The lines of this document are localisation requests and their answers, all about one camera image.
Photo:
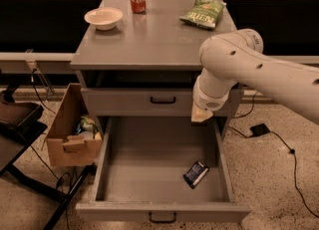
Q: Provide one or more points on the green kettle chips bag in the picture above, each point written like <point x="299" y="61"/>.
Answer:
<point x="203" y="14"/>

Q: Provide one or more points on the cardboard box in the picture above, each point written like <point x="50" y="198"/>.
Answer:
<point x="66" y="146"/>

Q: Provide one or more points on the dark blue rxbar wrapper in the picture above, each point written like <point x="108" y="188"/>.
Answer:
<point x="195" y="174"/>

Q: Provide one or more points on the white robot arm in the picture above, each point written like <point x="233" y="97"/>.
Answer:
<point x="237" y="57"/>

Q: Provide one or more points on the white bowl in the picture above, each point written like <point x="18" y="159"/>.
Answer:
<point x="105" y="18"/>

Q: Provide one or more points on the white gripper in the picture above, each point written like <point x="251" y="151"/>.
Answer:
<point x="210" y="101"/>

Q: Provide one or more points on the grey drawer cabinet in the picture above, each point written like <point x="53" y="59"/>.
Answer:
<point x="145" y="51"/>

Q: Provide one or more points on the black power adapter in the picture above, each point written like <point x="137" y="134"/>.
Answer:
<point x="259" y="130"/>

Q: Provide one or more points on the black table with tray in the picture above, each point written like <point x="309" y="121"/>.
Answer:
<point x="19" y="128"/>

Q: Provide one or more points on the snack items in box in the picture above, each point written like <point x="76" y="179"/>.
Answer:
<point x="87" y="126"/>

